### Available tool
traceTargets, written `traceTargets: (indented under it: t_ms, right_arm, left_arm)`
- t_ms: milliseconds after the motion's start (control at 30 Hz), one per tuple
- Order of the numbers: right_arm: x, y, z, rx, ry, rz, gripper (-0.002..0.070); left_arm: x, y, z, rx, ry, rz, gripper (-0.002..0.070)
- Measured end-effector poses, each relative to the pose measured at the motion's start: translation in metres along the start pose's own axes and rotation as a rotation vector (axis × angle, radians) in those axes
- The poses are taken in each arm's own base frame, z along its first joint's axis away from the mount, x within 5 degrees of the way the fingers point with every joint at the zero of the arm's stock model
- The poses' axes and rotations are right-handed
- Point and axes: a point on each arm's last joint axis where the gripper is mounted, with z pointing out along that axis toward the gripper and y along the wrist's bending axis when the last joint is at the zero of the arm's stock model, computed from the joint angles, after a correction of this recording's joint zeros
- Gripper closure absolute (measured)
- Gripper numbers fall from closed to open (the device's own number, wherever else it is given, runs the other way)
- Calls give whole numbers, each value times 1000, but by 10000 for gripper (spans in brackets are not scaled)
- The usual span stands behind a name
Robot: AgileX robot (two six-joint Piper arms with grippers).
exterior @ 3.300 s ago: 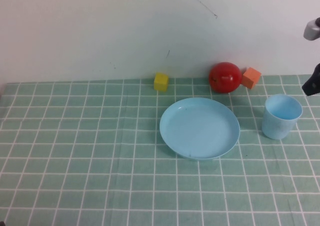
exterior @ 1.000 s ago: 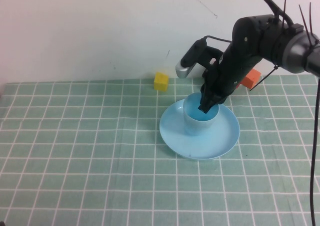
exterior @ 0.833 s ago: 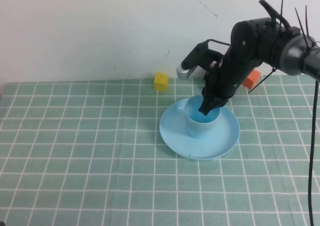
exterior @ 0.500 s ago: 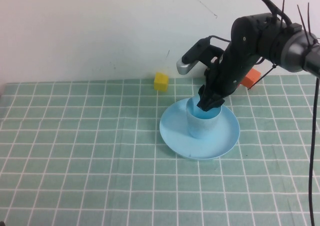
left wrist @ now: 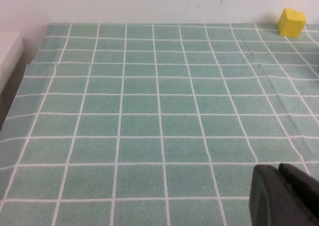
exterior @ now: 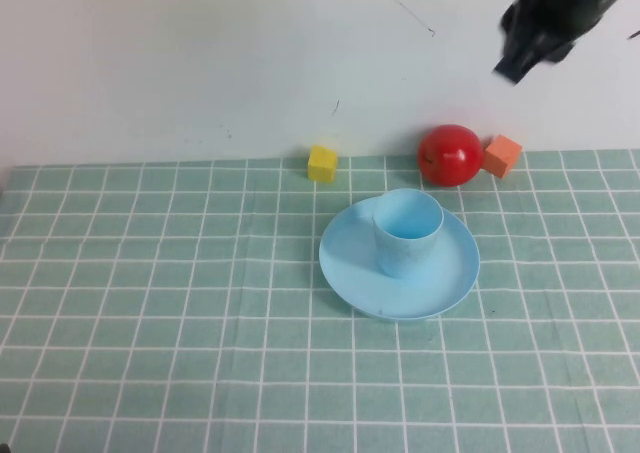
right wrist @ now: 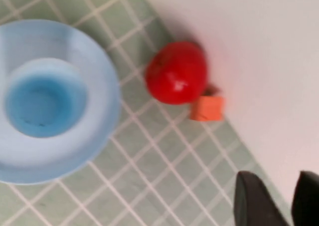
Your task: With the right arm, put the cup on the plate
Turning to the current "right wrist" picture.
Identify green checked tablecloth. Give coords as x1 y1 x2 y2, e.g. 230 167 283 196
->
0 0 291 226

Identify light blue plastic plate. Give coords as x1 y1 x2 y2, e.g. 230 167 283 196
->
0 18 122 186

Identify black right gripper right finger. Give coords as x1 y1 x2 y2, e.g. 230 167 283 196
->
292 171 319 226

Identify red tomato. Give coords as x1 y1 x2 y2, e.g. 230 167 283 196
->
145 41 208 105

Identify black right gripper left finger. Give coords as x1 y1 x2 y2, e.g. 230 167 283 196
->
233 171 291 226

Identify orange foam cube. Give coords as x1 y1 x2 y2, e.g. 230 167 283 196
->
189 86 224 122

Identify light blue plastic cup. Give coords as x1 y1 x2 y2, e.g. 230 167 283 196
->
3 57 89 139

